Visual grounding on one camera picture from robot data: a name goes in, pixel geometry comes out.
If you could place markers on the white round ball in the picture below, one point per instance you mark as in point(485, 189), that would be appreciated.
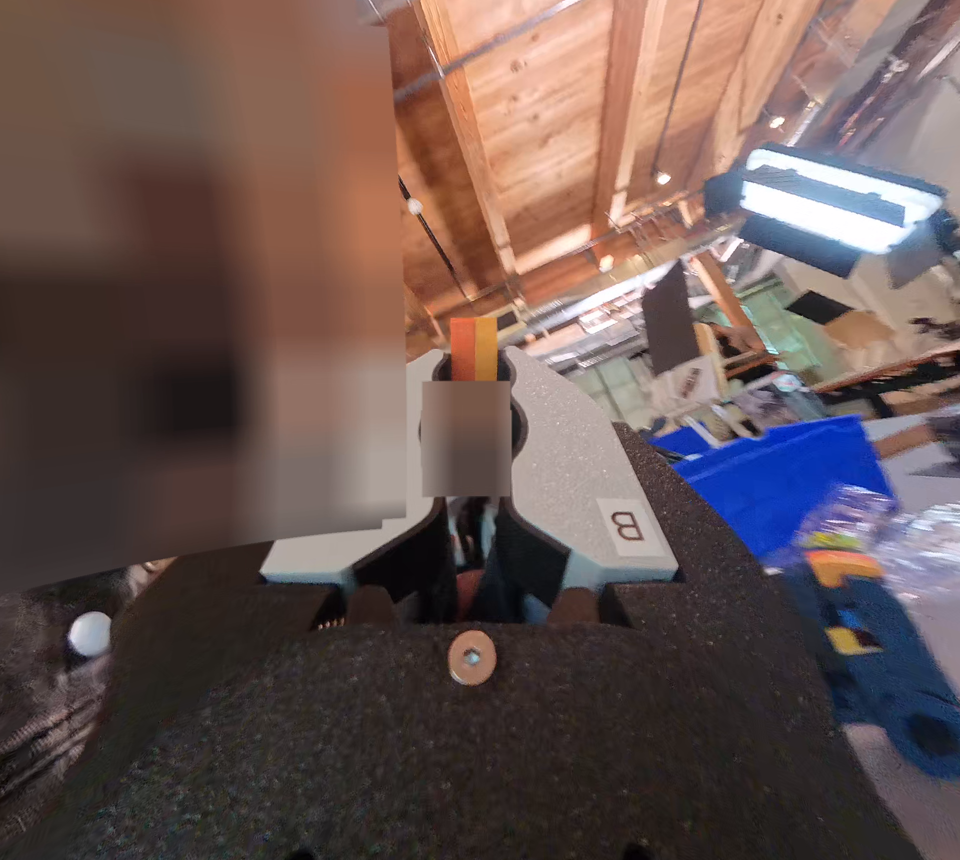
point(90, 633)

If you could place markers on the dark cloth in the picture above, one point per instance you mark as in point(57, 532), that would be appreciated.
point(37, 710)

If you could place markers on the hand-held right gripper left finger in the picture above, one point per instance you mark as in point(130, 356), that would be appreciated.
point(315, 560)

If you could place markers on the crumpled clear plastic bag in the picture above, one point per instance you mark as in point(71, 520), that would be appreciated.
point(885, 523)

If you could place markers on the studio light panel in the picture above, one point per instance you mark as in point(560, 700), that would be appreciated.
point(825, 208)

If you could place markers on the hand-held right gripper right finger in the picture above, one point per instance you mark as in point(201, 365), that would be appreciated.
point(570, 470)

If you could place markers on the orange and yellow toy brick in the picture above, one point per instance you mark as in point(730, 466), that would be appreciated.
point(474, 349)

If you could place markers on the blue plastic bin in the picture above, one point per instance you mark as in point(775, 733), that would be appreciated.
point(772, 493)

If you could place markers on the black flag panel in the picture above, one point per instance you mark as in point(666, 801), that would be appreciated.
point(670, 320)

